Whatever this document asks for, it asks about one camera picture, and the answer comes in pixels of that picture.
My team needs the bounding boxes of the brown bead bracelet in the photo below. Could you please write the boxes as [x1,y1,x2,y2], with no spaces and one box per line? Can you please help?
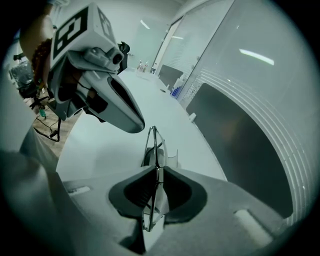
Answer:
[30,39,54,85]

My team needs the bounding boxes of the person's left forearm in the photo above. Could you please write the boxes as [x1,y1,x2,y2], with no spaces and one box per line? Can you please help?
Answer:
[19,4,55,85]

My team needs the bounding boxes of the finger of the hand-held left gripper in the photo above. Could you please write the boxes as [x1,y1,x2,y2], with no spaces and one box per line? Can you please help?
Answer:
[81,71,138,134]
[107,73,146,134]

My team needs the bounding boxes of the black floor cable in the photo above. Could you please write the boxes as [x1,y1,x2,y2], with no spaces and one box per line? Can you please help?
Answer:
[33,116,62,143]

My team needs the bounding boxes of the grey gripper-mounted camera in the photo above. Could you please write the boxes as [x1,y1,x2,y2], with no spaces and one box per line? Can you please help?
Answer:
[83,46,125,74]

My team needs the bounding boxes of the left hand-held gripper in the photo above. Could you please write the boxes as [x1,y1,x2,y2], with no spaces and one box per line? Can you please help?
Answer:
[47,2,118,123]

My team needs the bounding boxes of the small bottles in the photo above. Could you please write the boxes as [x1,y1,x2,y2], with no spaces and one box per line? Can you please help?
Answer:
[136,59,150,74]

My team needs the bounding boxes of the thin metal-framed eyeglasses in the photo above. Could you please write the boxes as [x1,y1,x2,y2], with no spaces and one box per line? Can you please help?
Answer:
[141,125,168,233]

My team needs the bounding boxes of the person's left hand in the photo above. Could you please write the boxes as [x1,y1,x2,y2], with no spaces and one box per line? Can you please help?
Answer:
[61,71,85,101]

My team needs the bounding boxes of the black swivel chair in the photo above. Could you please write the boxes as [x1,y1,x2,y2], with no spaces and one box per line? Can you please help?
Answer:
[9,62,49,109]

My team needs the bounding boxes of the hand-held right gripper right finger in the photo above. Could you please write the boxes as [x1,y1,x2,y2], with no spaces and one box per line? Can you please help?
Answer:
[147,165,289,256]

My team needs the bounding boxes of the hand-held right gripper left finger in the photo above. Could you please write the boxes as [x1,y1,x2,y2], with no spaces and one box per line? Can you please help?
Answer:
[61,165,158,255]

